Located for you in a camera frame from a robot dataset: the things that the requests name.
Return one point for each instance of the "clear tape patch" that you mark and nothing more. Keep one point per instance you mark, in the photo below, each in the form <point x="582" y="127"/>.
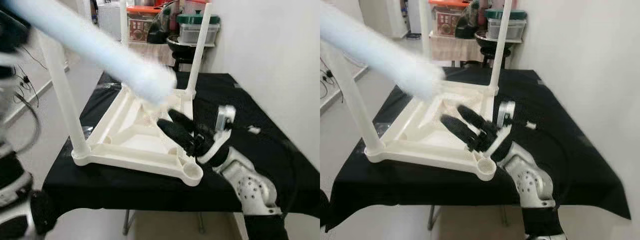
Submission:
<point x="86" y="131"/>
<point x="382" y="128"/>

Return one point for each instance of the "white fridge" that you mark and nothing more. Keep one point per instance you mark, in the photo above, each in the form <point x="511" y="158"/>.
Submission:
<point x="107" y="20"/>
<point x="415" y="17"/>

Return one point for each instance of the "black stool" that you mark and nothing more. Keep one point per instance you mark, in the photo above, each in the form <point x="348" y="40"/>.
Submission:
<point x="487" y="57"/>
<point x="180" y="62"/>

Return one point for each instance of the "white plastic children table top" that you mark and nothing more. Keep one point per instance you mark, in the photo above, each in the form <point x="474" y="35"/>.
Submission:
<point x="125" y="140"/>
<point x="420" y="135"/>

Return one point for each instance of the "black round floor base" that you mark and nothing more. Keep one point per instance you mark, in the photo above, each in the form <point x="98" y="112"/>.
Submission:
<point x="414" y="35"/>

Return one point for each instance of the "black tablecloth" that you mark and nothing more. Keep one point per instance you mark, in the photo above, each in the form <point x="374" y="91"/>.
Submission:
<point x="225" y="90"/>
<point x="550" y="100"/>

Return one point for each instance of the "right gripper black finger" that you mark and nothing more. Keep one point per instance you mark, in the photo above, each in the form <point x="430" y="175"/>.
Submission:
<point x="176" y="134"/>
<point x="460" y="131"/>
<point x="186" y="122"/>
<point x="475" y="117"/>

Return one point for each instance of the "box with orange lid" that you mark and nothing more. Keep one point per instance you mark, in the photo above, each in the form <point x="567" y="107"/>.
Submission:
<point x="140" y="30"/>
<point x="445" y="22"/>

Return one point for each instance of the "table with beige cloth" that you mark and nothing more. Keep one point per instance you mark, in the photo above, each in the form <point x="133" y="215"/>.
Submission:
<point x="150" y="52"/>
<point x="452" y="50"/>

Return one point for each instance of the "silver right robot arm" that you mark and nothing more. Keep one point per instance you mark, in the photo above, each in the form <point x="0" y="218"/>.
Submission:
<point x="532" y="185"/>
<point x="250" y="187"/>

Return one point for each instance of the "red translucent container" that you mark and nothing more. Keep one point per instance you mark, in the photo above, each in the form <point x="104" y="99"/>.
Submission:
<point x="196" y="5"/>

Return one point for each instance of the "clear plastic wrap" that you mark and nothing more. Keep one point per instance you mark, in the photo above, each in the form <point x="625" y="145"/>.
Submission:
<point x="401" y="82"/>
<point x="107" y="85"/>

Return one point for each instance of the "black bag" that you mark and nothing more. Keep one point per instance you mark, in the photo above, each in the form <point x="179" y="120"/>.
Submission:
<point x="160" y="32"/>
<point x="467" y="27"/>

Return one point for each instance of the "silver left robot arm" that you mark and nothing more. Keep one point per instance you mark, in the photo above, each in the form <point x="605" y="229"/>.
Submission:
<point x="12" y="200"/>

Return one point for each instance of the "clear container with green lid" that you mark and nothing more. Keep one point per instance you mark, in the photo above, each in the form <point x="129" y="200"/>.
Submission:
<point x="190" y="32"/>
<point x="517" y="30"/>

